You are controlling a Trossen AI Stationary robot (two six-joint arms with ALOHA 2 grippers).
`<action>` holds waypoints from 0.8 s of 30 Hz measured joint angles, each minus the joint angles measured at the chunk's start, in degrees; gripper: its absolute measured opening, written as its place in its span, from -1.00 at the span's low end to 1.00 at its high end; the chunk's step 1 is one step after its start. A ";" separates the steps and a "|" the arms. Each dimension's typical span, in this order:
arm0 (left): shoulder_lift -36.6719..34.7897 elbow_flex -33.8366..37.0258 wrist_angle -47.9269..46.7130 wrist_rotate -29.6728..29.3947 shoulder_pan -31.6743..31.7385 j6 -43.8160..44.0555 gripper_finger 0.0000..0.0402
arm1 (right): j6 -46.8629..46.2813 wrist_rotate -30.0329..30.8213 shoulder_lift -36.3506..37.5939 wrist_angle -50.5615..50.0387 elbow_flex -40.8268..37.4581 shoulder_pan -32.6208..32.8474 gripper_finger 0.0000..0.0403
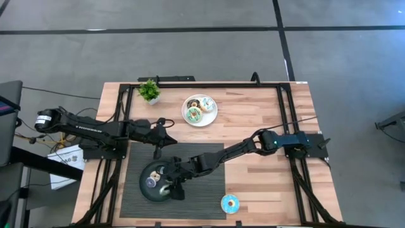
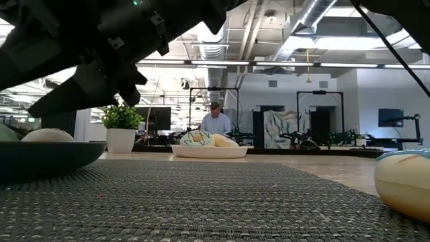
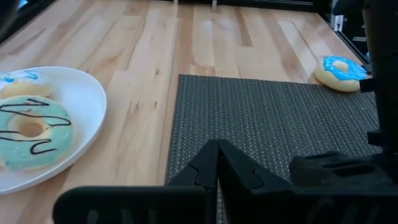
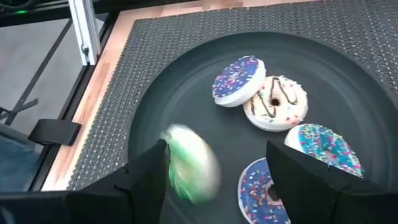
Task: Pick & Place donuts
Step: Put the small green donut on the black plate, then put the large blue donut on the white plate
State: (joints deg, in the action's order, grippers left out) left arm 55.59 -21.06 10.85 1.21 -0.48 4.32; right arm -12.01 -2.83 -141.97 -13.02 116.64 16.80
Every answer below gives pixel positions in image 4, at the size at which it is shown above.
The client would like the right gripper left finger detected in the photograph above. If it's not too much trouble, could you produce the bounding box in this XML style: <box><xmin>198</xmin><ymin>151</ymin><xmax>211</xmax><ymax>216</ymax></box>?
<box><xmin>0</xmin><ymin>139</ymin><xmax>171</xmax><ymax>224</ymax></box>

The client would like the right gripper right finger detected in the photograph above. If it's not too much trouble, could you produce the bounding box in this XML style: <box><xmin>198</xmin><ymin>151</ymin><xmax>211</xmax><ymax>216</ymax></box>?
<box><xmin>266</xmin><ymin>140</ymin><xmax>398</xmax><ymax>224</ymax></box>

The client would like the small purple sprinkle donut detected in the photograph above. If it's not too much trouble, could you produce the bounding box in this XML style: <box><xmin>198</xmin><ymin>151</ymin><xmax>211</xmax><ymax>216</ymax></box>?
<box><xmin>211</xmin><ymin>55</ymin><xmax>267</xmax><ymax>108</ymax></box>
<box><xmin>237</xmin><ymin>157</ymin><xmax>292</xmax><ymax>224</ymax></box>

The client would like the small teal sprinkle donut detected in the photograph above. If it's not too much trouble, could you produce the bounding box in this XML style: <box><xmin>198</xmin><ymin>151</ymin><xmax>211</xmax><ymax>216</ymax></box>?
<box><xmin>284</xmin><ymin>123</ymin><xmax>365</xmax><ymax>179</ymax></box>

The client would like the small green frosted donut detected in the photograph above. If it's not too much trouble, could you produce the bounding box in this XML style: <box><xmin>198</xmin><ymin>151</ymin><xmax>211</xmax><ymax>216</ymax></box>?
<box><xmin>160</xmin><ymin>123</ymin><xmax>221</xmax><ymax>206</ymax></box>

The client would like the small white chocolate-drizzle donut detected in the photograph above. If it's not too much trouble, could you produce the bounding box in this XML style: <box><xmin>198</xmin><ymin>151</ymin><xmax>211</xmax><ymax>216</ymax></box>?
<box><xmin>242</xmin><ymin>75</ymin><xmax>309</xmax><ymax>133</ymax></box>

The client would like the grey woven placemat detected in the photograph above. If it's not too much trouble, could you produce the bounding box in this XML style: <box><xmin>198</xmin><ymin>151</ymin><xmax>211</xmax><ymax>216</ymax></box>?
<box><xmin>67</xmin><ymin>0</ymin><xmax>398</xmax><ymax>191</ymax></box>

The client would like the black table clamp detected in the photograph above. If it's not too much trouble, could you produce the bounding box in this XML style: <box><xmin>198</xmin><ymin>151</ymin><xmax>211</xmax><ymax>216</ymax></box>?
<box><xmin>27</xmin><ymin>118</ymin><xmax>83</xmax><ymax>147</ymax></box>

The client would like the dark round plate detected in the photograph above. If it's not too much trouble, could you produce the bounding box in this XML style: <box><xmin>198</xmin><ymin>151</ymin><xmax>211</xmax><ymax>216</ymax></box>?
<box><xmin>127</xmin><ymin>30</ymin><xmax>398</xmax><ymax>224</ymax></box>

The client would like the black device with green light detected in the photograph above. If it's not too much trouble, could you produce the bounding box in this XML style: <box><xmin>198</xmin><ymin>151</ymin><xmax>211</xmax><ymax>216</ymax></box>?
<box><xmin>0</xmin><ymin>0</ymin><xmax>69</xmax><ymax>18</ymax></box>

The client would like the black metal table frame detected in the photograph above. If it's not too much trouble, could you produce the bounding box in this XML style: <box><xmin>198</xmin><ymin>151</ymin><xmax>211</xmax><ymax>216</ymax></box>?
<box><xmin>29</xmin><ymin>9</ymin><xmax>125</xmax><ymax>192</ymax></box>

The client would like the silver aluminium post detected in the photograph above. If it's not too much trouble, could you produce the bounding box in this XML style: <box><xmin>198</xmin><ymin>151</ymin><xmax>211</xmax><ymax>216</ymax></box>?
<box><xmin>67</xmin><ymin>0</ymin><xmax>103</xmax><ymax>67</ymax></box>

